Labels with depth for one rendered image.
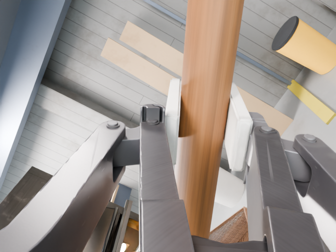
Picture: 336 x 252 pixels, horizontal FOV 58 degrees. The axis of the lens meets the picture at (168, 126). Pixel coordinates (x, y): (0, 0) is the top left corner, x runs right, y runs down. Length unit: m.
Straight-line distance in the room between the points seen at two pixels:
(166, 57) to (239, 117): 3.37
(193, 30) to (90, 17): 3.80
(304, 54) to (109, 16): 2.22
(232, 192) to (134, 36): 2.14
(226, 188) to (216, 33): 3.59
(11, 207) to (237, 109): 1.88
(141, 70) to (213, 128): 3.42
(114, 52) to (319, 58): 2.22
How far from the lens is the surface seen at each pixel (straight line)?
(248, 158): 0.16
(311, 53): 3.49
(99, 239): 2.00
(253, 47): 3.94
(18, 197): 2.05
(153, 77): 3.57
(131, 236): 2.35
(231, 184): 3.77
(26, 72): 3.78
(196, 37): 0.17
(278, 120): 3.64
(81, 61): 4.08
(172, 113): 0.15
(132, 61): 3.61
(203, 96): 0.17
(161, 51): 3.53
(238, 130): 0.16
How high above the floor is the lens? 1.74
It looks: 9 degrees down
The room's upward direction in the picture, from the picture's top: 63 degrees counter-clockwise
